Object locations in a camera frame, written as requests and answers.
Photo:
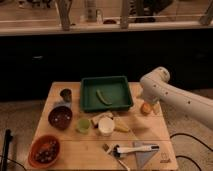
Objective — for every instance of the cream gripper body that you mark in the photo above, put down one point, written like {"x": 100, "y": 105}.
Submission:
{"x": 155, "y": 108}

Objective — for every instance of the red-yellow apple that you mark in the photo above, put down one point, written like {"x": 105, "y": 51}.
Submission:
{"x": 145, "y": 108}

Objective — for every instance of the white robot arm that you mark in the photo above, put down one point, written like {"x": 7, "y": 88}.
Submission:
{"x": 155, "y": 87}

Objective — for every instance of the white paper cup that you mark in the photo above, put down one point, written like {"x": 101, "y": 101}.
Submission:
{"x": 106, "y": 126}

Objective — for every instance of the small green cup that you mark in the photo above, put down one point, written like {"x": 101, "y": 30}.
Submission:
{"x": 83, "y": 125}

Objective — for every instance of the dark metal cup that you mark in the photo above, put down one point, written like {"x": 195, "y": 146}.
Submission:
{"x": 66, "y": 95}

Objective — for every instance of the yellow banana toy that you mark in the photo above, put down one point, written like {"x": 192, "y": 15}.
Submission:
{"x": 119, "y": 126}

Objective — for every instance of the green plastic tray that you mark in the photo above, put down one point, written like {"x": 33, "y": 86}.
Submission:
{"x": 115, "y": 89}

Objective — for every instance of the grey triangular cloth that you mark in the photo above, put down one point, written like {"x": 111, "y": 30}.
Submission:
{"x": 144, "y": 157}

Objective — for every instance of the green pea pod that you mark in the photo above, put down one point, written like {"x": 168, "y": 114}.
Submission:
{"x": 101, "y": 98}

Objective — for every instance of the beige wooden block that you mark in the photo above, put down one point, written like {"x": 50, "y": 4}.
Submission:
{"x": 95, "y": 119}

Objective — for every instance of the small brown block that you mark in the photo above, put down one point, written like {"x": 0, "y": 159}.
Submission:
{"x": 105, "y": 147}

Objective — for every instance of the dark maroon bowl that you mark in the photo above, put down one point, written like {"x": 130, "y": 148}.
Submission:
{"x": 60, "y": 117}

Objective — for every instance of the orange bowl with contents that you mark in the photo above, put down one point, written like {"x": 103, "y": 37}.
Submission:
{"x": 44, "y": 152}

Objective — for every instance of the black stand at left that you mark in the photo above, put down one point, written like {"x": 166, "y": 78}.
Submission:
{"x": 4, "y": 156}

